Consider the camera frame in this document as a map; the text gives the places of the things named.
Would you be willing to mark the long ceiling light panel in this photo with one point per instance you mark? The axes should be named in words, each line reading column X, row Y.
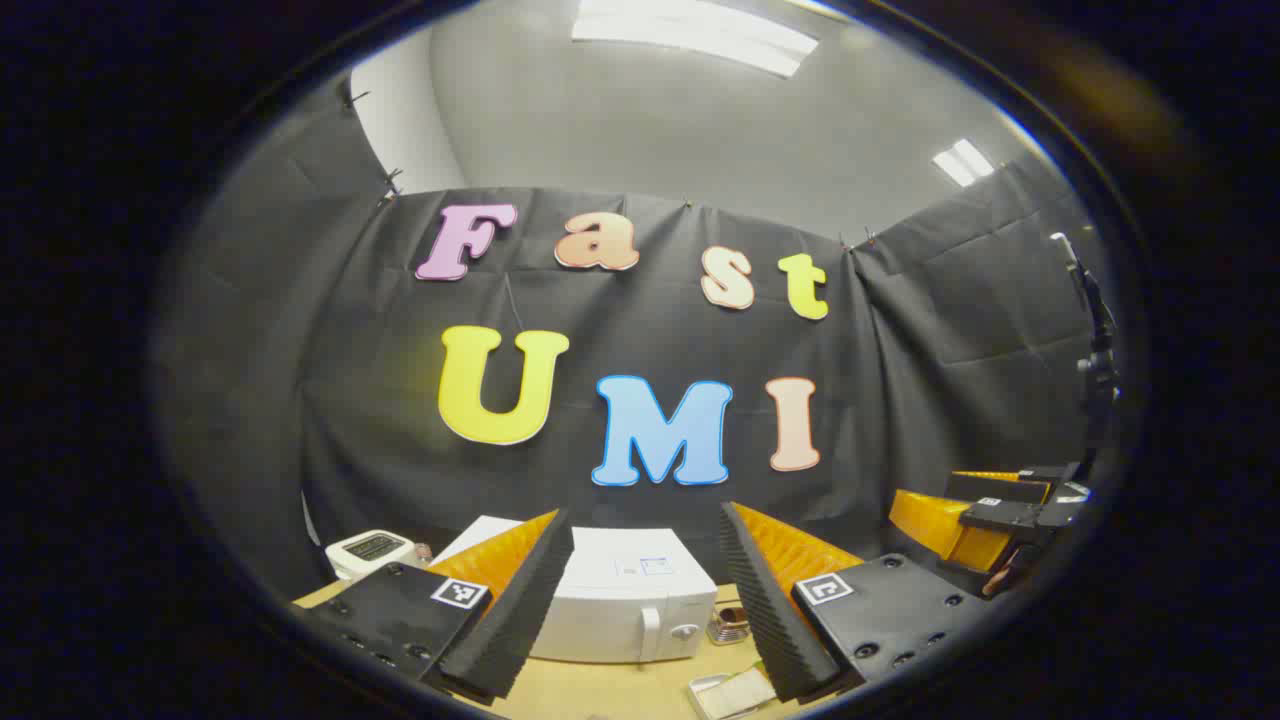
column 700, row 35

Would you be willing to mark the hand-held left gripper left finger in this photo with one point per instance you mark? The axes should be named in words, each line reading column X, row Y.
column 530, row 610

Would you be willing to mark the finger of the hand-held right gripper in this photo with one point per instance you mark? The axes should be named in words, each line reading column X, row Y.
column 995, row 515
column 1010, row 485

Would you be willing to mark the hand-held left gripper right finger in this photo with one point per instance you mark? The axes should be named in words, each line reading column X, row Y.
column 765, row 610

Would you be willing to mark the beige bread slice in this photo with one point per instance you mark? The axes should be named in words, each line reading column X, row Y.
column 748, row 688

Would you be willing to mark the white microwave oven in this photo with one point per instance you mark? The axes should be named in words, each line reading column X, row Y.
column 620, row 600

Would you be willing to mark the black backdrop cloth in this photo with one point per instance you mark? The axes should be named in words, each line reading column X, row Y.
column 640, row 330

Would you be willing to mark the white toaster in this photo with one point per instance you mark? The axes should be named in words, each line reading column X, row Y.
column 370, row 550

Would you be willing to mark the white plastic tray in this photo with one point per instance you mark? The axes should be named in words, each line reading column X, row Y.
column 705, row 700

